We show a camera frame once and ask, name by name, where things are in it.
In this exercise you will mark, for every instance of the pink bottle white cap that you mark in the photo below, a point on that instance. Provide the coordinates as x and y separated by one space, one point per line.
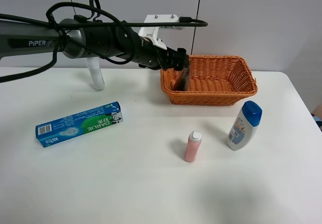
194 141

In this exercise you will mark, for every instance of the dark grey cosmetic tube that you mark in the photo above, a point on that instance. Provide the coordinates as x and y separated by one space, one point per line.
182 83

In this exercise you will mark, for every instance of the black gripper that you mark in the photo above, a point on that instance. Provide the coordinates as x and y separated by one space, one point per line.
150 56

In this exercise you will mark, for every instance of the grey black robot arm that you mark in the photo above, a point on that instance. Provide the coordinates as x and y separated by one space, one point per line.
105 42

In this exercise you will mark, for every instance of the white shampoo bottle blue cap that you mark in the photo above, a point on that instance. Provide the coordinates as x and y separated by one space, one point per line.
245 126

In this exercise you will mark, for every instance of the orange wicker basket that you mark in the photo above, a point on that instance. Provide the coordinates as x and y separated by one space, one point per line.
213 81

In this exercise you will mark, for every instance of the blue Darlie toothpaste box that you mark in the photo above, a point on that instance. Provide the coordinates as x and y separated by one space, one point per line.
78 124

